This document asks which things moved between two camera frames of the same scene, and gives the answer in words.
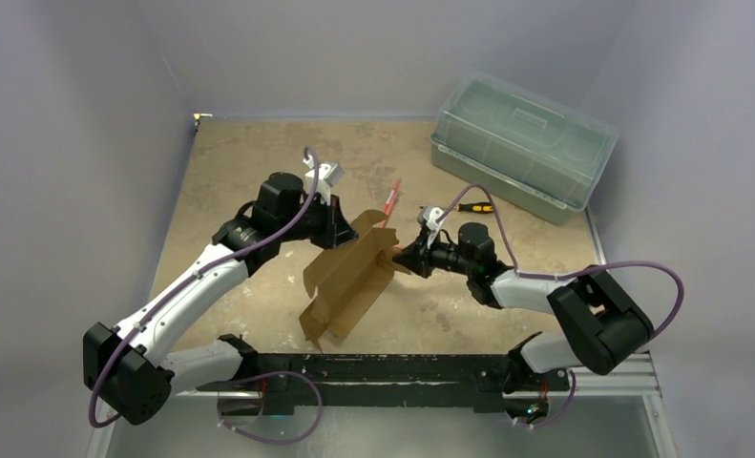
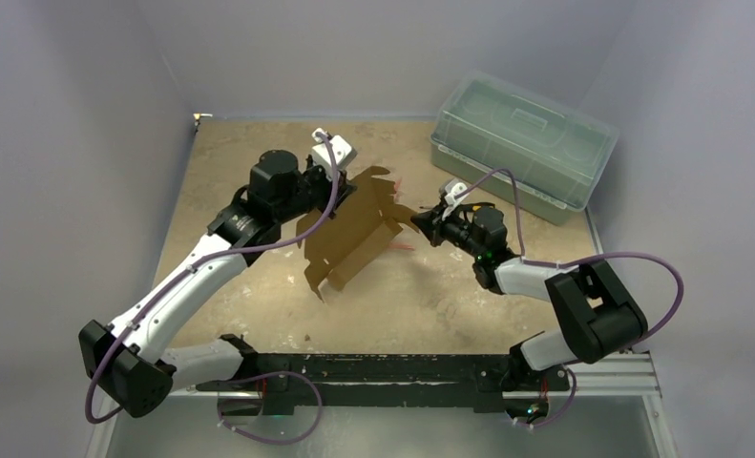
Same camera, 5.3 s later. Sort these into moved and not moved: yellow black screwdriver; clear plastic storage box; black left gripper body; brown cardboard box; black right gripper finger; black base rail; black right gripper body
Moved: black left gripper body; brown cardboard box; black right gripper finger; black right gripper body
Not moved: black base rail; clear plastic storage box; yellow black screwdriver
